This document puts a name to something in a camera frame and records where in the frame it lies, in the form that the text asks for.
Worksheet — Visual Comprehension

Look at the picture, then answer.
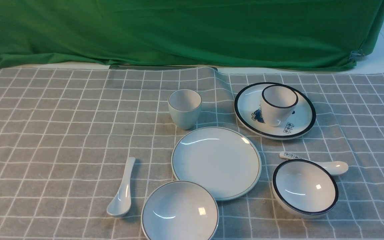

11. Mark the pale blue spoon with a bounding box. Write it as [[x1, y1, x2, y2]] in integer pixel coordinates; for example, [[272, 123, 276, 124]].
[[107, 157, 136, 218]]

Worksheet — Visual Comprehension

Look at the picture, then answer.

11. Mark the pale blue bowl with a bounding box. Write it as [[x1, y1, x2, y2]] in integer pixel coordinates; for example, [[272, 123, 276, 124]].
[[141, 181, 219, 240]]

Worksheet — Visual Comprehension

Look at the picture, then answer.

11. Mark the pale blue cup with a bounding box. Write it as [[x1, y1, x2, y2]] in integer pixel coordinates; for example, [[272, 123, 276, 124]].
[[168, 89, 202, 130]]

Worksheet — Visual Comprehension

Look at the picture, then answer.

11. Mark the grey checked tablecloth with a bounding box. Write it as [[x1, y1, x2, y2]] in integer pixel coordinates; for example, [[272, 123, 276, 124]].
[[0, 67, 384, 240]]

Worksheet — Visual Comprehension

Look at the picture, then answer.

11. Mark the green backdrop cloth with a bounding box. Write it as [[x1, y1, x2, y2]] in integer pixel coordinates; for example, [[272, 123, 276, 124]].
[[0, 0, 384, 72]]

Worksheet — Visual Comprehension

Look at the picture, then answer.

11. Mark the pale blue plate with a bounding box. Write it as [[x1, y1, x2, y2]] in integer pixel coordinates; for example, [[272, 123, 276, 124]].
[[171, 127, 262, 201]]

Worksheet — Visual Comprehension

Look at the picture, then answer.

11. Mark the white black-rimmed plate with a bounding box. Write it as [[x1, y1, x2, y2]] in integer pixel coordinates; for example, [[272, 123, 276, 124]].
[[234, 82, 316, 140]]

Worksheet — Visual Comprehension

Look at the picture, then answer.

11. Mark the white black-rimmed cup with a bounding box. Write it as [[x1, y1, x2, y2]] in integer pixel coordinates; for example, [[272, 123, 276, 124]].
[[260, 85, 299, 127]]

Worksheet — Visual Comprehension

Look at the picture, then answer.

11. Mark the white black-rimmed bowl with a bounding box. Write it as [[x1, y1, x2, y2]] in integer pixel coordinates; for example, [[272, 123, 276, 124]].
[[272, 159, 339, 219]]

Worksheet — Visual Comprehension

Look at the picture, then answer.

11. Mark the white patterned spoon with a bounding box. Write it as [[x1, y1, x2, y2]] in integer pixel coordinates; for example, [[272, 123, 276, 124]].
[[279, 151, 349, 176]]

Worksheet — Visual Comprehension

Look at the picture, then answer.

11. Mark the metal binder clip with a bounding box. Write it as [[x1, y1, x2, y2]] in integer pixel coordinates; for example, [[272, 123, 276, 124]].
[[348, 49, 366, 62]]

